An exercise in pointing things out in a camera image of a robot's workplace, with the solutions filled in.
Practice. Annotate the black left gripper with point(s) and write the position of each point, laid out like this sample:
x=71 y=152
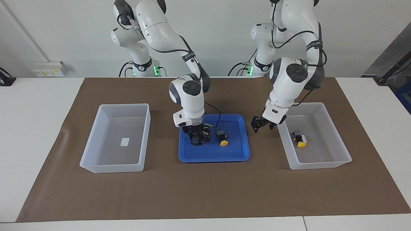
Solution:
x=282 y=122

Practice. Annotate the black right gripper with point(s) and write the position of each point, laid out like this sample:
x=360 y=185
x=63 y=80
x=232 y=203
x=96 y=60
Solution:
x=196 y=130

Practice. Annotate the green push button switch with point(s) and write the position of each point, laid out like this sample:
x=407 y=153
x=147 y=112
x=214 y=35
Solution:
x=196 y=142
x=208 y=137

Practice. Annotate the yellow push button switch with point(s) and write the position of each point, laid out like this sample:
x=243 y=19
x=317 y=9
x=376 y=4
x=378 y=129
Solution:
x=297 y=135
x=221 y=134

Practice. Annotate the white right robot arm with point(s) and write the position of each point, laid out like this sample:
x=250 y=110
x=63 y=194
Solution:
x=189 y=99

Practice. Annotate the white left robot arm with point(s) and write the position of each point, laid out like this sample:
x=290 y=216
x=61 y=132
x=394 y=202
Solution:
x=285 y=83

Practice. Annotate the blue plastic tray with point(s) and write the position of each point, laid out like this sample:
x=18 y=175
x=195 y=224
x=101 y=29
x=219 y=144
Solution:
x=212 y=154

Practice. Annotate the small white label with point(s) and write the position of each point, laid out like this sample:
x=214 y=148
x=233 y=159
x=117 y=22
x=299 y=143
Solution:
x=305 y=138
x=125 y=141

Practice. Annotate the brown table mat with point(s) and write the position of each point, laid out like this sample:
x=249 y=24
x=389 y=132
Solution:
x=205 y=192

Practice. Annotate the translucent white plastic box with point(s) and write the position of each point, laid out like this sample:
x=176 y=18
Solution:
x=321 y=154
x=109 y=154

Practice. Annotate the black stand pole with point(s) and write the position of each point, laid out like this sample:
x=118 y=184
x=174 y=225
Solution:
x=383 y=78

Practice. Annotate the blue crate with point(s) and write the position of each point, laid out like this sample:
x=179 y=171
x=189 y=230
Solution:
x=405 y=96

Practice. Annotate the black device on table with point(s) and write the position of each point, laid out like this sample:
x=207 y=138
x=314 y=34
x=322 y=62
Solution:
x=6 y=81

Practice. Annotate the white wall socket box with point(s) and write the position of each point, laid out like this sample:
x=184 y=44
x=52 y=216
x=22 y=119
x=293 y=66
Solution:
x=48 y=72

